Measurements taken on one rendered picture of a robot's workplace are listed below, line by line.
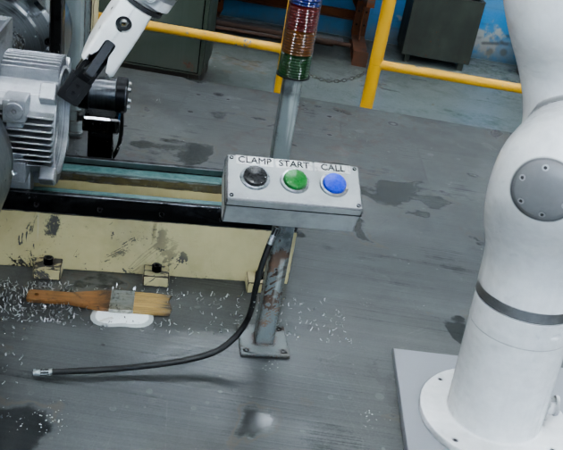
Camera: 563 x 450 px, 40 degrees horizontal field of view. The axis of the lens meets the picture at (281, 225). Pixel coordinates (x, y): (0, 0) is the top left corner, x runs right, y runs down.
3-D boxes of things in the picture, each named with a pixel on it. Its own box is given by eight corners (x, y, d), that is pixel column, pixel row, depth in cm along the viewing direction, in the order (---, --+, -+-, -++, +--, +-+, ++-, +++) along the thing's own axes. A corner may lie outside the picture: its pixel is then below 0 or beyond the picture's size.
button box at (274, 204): (220, 222, 95) (226, 196, 91) (221, 177, 99) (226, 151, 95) (353, 233, 98) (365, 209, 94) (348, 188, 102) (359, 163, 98)
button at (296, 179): (281, 195, 95) (284, 186, 93) (281, 176, 96) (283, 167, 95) (306, 196, 95) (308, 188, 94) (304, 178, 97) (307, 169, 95)
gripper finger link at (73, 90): (101, 75, 101) (74, 114, 103) (104, 68, 104) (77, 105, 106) (80, 62, 100) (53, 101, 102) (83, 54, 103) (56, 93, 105)
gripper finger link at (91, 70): (98, 72, 97) (86, 84, 102) (126, 25, 99) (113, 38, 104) (90, 67, 96) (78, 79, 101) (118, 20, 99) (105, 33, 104)
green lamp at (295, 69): (279, 79, 142) (282, 54, 140) (275, 68, 147) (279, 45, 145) (310, 82, 143) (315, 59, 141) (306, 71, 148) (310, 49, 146)
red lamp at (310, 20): (286, 30, 138) (290, 5, 136) (282, 21, 143) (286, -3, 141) (319, 35, 139) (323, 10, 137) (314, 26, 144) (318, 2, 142)
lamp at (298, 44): (282, 54, 140) (286, 30, 138) (279, 45, 145) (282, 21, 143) (315, 59, 141) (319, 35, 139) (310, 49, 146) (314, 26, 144)
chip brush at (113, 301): (23, 308, 107) (23, 303, 107) (29, 287, 112) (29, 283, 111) (171, 317, 111) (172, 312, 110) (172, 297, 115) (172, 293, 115)
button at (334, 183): (321, 198, 95) (324, 189, 94) (319, 179, 97) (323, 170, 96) (344, 200, 96) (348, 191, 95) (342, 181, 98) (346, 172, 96)
